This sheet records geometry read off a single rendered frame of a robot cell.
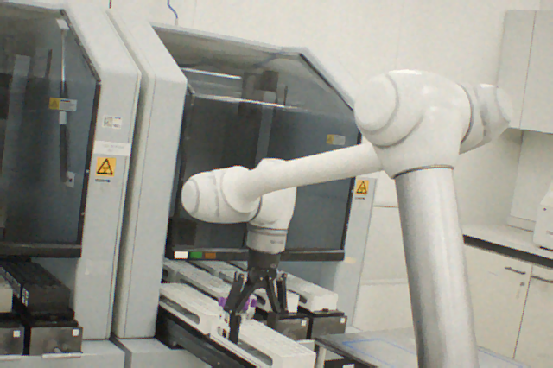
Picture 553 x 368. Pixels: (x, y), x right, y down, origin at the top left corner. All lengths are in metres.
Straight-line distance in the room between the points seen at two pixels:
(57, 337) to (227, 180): 0.59
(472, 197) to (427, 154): 3.37
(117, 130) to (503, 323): 2.74
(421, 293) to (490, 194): 3.52
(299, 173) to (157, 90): 0.56
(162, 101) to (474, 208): 2.94
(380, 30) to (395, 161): 2.71
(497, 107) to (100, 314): 1.15
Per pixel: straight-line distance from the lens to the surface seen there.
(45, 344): 1.90
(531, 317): 4.07
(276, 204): 1.74
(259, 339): 1.80
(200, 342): 1.94
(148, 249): 2.04
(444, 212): 1.24
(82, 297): 1.99
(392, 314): 4.32
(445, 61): 4.29
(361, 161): 1.55
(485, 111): 1.37
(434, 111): 1.25
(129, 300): 2.05
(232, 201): 1.62
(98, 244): 1.97
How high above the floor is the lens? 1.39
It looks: 5 degrees down
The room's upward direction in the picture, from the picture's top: 8 degrees clockwise
